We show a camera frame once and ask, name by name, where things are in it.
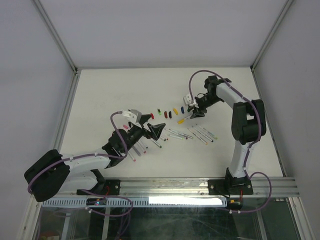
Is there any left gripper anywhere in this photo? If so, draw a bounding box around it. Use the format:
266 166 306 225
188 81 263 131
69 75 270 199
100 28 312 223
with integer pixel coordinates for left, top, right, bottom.
122 114 165 154

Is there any green cap rainbow marker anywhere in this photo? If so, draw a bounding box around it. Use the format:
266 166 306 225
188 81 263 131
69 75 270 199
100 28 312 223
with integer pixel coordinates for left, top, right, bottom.
150 139 162 148

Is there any pink cap acrylic marker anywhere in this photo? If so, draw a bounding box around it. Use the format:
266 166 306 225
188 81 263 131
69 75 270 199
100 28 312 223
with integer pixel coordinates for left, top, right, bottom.
138 141 147 154

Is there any translucent grey highlighter pen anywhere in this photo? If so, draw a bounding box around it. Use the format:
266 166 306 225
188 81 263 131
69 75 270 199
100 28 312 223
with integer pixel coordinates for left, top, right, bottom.
132 146 141 156

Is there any blue cap marker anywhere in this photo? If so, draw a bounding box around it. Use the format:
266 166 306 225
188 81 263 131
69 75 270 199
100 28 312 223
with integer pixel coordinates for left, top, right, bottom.
192 126 214 142

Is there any magenta cap acrylic marker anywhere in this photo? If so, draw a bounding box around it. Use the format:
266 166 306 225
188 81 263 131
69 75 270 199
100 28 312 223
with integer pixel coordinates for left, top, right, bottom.
128 152 136 162

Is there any yellow cap long marker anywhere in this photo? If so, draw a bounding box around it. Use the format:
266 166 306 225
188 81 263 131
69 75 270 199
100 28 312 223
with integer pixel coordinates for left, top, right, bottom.
187 128 208 145

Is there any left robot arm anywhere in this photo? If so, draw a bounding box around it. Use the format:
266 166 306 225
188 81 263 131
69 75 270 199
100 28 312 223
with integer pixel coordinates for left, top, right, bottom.
24 110 166 202

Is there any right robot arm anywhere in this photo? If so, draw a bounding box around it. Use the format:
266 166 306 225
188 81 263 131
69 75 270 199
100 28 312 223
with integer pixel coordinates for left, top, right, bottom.
183 73 267 194

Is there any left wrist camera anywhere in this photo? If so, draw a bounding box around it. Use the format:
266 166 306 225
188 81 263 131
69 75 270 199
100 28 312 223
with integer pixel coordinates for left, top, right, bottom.
121 109 142 125

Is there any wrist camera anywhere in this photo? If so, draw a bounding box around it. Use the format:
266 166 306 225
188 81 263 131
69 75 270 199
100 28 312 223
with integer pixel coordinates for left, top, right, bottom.
121 109 142 125
183 94 199 108

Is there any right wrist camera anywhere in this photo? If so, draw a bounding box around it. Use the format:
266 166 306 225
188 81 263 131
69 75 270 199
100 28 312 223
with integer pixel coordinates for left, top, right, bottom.
183 94 199 108

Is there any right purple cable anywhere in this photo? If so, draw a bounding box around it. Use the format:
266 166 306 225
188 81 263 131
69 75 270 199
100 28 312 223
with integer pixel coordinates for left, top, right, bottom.
188 69 273 215

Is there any aluminium mounting rail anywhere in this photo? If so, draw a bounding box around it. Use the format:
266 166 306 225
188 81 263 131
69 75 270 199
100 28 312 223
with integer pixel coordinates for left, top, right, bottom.
32 176 300 198

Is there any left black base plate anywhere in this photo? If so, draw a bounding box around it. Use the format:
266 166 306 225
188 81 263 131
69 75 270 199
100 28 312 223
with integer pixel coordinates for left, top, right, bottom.
76 179 121 196

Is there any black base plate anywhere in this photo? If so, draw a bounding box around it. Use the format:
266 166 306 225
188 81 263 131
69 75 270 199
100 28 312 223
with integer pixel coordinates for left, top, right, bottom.
76 179 121 196
207 179 254 197

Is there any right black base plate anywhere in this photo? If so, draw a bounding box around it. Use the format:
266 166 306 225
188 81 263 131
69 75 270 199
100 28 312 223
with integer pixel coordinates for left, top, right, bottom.
207 179 254 197

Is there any grey slotted cable duct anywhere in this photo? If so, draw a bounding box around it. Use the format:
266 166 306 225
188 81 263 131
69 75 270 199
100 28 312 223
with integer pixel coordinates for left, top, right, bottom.
42 196 227 208

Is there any left aluminium frame post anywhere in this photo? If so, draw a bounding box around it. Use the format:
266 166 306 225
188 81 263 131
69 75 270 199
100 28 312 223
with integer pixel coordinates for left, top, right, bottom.
31 0 78 75

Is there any aluminium frame post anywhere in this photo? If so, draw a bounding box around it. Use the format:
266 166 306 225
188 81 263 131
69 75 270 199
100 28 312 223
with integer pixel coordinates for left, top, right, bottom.
250 0 295 72
31 0 78 75

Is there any right aluminium frame post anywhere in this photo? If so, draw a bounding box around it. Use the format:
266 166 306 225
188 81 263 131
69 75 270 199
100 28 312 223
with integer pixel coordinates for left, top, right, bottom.
250 0 295 72

